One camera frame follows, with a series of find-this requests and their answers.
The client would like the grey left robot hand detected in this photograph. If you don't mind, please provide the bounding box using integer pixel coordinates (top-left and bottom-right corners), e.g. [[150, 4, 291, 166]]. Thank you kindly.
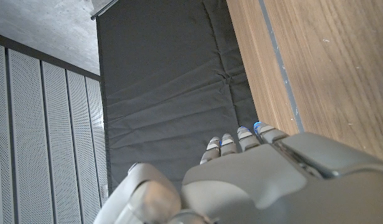
[[93, 121, 383, 224]]

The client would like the black backdrop curtain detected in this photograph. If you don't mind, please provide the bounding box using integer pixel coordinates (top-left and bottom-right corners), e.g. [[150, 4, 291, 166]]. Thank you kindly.
[[96, 0, 260, 194]]

